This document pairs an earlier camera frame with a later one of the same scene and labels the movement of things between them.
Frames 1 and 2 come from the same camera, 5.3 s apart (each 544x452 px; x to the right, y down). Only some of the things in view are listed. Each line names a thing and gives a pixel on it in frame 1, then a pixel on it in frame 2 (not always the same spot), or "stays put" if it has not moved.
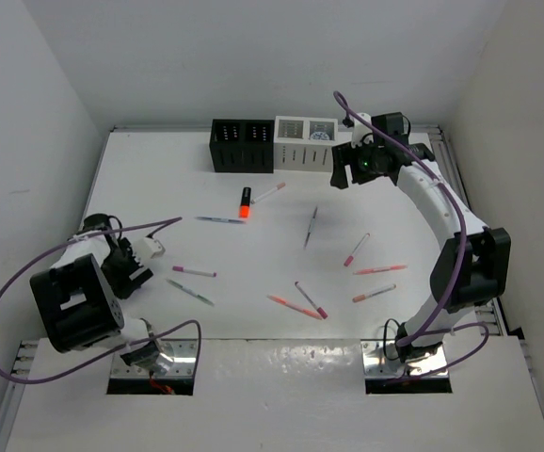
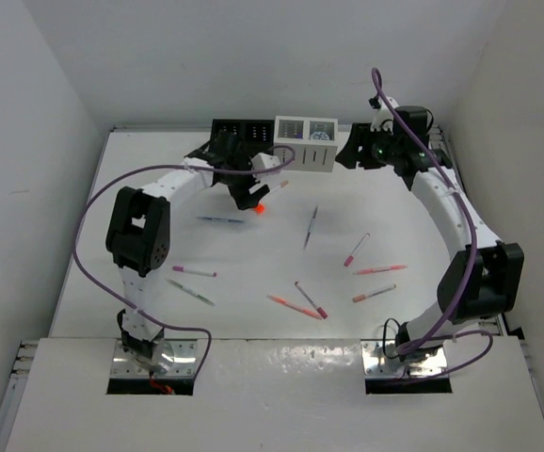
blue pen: x=221 y=219 stays put
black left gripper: x=120 y=284 → x=241 y=196
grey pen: x=311 y=227 stays put
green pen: x=190 y=291 stays put
